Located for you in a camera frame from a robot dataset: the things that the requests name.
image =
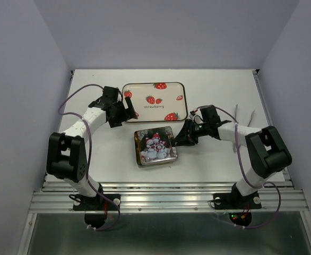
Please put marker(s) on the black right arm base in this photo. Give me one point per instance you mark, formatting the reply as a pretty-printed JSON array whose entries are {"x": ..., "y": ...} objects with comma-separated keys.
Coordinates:
[{"x": 234, "y": 200}]

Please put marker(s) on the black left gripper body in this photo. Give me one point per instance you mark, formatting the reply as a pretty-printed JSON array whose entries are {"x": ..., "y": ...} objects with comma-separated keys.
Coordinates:
[{"x": 120, "y": 116}]

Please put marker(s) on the aluminium table edge rail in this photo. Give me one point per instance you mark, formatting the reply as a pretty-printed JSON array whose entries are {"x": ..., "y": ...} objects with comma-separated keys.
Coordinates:
[{"x": 271, "y": 125}]

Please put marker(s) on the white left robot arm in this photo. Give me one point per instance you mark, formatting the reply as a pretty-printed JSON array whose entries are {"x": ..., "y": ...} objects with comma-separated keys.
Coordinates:
[{"x": 69, "y": 152}]

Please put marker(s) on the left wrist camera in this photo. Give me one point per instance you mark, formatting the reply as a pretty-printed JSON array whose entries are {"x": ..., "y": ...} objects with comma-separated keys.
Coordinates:
[{"x": 110, "y": 93}]

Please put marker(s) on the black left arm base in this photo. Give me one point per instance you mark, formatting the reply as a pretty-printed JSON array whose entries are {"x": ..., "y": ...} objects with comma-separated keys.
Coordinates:
[{"x": 82, "y": 203}]

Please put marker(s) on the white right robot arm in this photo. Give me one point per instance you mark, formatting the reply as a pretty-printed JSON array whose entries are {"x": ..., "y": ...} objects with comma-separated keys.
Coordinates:
[{"x": 261, "y": 152}]

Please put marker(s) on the steel tongs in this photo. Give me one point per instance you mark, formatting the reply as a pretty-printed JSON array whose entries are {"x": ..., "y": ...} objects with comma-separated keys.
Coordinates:
[{"x": 245, "y": 117}]

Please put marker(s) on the strawberry print tray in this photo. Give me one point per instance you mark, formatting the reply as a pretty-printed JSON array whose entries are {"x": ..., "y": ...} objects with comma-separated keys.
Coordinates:
[{"x": 157, "y": 101}]

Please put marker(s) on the aluminium front frame rail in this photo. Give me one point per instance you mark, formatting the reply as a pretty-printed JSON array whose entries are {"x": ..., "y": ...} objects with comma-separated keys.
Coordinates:
[{"x": 165, "y": 197}]

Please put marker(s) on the gold tin lid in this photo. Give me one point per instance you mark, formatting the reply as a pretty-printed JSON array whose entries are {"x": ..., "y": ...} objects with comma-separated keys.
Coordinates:
[{"x": 155, "y": 144}]

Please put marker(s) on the black gold cookie tin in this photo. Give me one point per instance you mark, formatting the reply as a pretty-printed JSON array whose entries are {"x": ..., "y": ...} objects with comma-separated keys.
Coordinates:
[{"x": 154, "y": 163}]

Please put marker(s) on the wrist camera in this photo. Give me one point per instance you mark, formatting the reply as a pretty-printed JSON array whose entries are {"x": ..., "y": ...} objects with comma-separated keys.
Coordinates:
[
  {"x": 110, "y": 93},
  {"x": 209, "y": 115}
]

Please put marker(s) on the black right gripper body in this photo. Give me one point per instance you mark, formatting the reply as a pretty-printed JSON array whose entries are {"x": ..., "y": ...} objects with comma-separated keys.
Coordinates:
[{"x": 197, "y": 130}]

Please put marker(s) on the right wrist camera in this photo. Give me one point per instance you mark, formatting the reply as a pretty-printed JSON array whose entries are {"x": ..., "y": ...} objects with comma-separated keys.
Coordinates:
[{"x": 209, "y": 115}]

